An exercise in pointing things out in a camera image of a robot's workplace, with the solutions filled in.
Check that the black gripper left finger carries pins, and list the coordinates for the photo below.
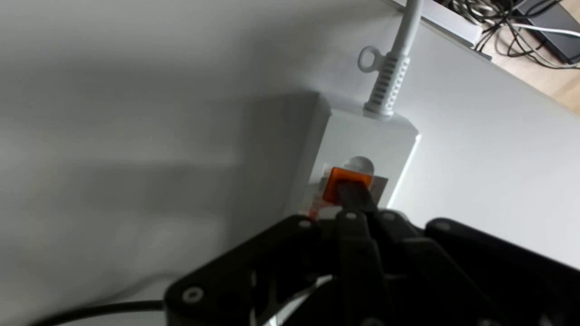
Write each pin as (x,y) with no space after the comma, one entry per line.
(283,278)

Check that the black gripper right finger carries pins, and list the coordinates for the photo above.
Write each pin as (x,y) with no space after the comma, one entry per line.
(472,278)

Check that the white power strip orange switch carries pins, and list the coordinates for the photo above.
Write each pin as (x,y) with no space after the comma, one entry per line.
(363,146)

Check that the grey metal bar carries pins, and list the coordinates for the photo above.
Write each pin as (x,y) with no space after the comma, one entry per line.
(454,24)

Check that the black power adapter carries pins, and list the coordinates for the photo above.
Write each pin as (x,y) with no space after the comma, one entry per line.
(559,37)

